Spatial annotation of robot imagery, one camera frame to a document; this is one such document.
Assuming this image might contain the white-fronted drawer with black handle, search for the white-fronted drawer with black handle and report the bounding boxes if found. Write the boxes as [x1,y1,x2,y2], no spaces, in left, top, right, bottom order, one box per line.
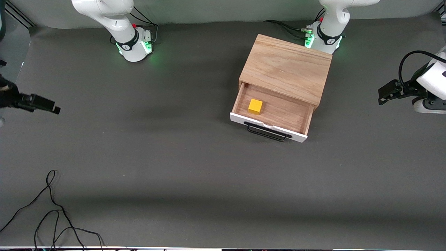
[230,82,316,143]

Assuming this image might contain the yellow cube block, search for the yellow cube block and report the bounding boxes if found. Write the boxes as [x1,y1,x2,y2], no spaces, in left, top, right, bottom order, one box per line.
[248,99,263,115]

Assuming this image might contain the wooden drawer cabinet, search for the wooden drawer cabinet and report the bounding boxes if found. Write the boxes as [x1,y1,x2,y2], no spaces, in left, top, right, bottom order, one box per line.
[239,34,332,107]

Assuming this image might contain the black left arm wrist cable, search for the black left arm wrist cable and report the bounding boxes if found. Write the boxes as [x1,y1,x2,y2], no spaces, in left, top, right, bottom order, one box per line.
[398,50,446,88]

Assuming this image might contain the thin black loose cable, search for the thin black loose cable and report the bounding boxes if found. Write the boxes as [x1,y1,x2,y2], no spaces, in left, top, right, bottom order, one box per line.
[34,209,105,251]
[0,170,86,251]

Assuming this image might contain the black left arm base cables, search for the black left arm base cables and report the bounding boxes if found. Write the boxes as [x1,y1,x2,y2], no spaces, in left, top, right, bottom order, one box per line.
[264,20,314,39]

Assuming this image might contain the black arm base cables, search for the black arm base cables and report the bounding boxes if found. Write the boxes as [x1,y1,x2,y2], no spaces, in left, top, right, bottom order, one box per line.
[131,5,159,44]
[264,20,314,39]

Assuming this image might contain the black right arm base cables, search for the black right arm base cables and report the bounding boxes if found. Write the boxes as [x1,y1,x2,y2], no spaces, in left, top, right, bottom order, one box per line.
[131,5,159,44]

